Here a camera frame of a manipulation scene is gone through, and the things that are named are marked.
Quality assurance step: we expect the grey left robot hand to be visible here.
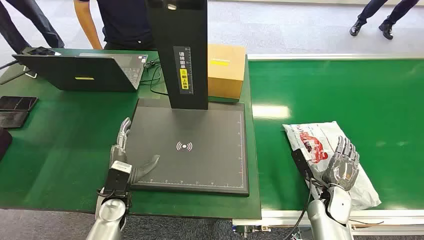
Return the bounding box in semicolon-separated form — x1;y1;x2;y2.
108;116;161;185

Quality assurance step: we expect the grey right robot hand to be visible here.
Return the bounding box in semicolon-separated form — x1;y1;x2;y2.
321;135;361;192

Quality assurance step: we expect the grey plastic mailer package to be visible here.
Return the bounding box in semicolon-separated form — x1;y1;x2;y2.
282;121;382;211

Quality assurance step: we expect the green conveyor belt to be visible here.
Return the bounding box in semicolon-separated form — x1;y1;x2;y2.
231;52;424;236

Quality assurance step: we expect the black inbound scanner machine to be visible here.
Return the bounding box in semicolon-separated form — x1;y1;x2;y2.
127;0;250;197

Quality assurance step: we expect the brown cardboard box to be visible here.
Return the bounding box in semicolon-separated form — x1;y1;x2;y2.
207;43;247;100

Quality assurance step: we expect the black laptop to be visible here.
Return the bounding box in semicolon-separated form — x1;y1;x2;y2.
12;52;149;93

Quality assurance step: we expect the black smartphone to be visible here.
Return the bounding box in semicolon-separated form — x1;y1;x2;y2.
0;111;30;129
0;96;39;112

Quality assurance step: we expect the dark rounded object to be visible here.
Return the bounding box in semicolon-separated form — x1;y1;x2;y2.
0;128;13;163

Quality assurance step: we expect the black phone with white paper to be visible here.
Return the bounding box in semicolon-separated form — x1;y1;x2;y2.
20;46;63;57

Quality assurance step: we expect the person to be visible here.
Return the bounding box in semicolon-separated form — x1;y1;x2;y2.
349;0;420;41
0;0;65;54
73;0;157;51

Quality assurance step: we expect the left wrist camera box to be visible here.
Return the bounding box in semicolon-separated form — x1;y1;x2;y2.
103;160;133;198

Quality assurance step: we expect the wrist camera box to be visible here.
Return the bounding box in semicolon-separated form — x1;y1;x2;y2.
290;148;327;196
103;160;133;198

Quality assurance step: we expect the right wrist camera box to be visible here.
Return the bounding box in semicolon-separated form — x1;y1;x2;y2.
290;148;327;196

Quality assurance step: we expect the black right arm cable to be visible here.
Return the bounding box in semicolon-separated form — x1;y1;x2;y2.
284;185;314;240

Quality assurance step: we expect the black laptop cable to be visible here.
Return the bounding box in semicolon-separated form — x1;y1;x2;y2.
139;57;170;97

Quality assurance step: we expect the black power cable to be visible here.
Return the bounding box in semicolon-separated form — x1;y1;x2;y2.
0;60;19;71

